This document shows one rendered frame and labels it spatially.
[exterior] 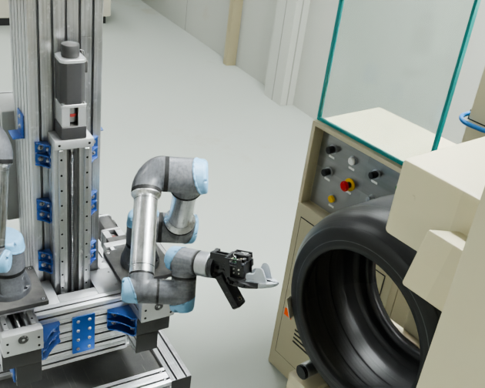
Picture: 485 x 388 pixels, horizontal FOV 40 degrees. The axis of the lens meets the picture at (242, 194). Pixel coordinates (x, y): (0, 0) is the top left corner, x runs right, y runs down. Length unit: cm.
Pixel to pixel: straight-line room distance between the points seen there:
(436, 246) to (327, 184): 171
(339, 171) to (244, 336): 116
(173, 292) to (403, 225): 96
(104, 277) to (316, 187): 94
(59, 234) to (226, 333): 126
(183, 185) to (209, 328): 146
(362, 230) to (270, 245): 253
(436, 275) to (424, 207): 16
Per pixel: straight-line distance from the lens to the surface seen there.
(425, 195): 114
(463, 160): 120
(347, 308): 208
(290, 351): 314
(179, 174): 210
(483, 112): 179
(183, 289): 198
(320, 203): 277
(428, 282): 104
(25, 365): 253
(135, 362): 293
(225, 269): 188
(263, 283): 185
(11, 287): 243
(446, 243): 102
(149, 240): 203
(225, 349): 334
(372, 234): 161
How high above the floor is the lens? 224
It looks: 29 degrees down
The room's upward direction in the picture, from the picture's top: 8 degrees clockwise
